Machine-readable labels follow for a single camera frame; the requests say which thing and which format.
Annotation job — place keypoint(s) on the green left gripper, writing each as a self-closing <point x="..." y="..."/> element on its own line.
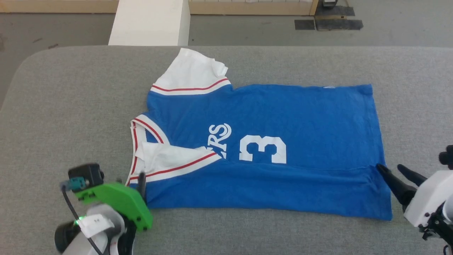
<point x="120" y="202"/>

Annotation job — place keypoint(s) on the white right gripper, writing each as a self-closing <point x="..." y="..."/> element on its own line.
<point x="430" y="198"/>

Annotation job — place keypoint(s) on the blue white red jersey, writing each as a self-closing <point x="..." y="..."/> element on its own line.
<point x="300" y="141"/>

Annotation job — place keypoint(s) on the grey fabric covered surface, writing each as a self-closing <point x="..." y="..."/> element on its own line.
<point x="70" y="124"/>

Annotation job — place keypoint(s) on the white rectangular box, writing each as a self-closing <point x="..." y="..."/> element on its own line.
<point x="148" y="24"/>

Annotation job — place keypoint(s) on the short black floor mat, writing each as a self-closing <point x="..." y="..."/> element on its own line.
<point x="336" y="10"/>

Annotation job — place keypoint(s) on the small black floor mat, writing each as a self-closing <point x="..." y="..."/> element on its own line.
<point x="304" y="24"/>

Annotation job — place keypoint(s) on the grey metal partition foot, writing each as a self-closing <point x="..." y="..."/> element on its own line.
<point x="329" y="3"/>

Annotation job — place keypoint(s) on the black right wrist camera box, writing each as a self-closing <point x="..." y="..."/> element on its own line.
<point x="447" y="156"/>

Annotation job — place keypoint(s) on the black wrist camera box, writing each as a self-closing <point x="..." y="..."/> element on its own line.
<point x="447" y="156"/>
<point x="86" y="173"/>

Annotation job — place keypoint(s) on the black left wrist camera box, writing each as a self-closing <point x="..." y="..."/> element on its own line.
<point x="86" y="173"/>

